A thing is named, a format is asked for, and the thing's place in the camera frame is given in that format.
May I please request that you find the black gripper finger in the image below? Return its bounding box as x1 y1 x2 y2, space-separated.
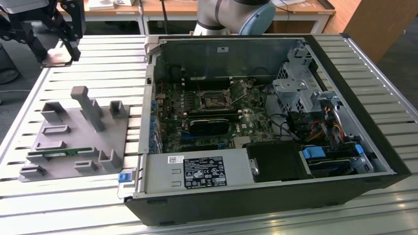
42 0 86 62
0 15 51 62

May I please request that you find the silver square CPU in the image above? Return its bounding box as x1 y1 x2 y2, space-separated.
40 47 74 69

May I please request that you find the CPU socket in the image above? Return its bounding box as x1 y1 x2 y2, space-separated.
199 91 235 111

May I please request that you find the white desk device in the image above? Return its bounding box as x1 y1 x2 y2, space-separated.
89 0 119 11

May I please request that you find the grey plastic parts rack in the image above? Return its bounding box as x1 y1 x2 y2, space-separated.
18 86 131 183

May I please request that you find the green RAM stick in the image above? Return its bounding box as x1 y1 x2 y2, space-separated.
27 146 91 157

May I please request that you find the black RAM stick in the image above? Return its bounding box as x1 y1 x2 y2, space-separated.
187 114 239 120

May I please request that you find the metal socket cover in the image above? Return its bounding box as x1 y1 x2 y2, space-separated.
229 79 251 98

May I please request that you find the black graphics card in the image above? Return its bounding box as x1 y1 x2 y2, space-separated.
189 118 230 136

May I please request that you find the metal locking lever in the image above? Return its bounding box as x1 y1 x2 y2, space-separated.
233 91 247 105

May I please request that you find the blue case latch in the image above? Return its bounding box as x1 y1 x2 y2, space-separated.
118 172 137 183

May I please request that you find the green motherboard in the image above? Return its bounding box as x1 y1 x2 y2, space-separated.
151 78 289 152

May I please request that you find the grey power supply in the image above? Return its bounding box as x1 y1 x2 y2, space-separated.
143 148 257 194

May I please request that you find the silver drive cage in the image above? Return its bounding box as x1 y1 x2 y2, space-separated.
271 46 329 119

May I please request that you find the black plastic shroud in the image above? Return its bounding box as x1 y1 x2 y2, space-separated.
243 141 312 184

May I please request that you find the blue disk carrier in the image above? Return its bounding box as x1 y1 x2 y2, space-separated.
302 144 328 160

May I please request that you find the black PC case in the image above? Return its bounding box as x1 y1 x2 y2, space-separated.
118 33 412 227

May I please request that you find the wooden cabinet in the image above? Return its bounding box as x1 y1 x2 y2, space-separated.
342 0 418 64

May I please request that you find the white and black camera box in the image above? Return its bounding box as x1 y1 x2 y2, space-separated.
0 0 50 15

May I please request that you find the black hanging cable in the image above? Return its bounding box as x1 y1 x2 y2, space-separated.
139 0 170 35

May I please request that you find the yellow red wire bundle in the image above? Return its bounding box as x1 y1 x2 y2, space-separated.
306 102 346 144

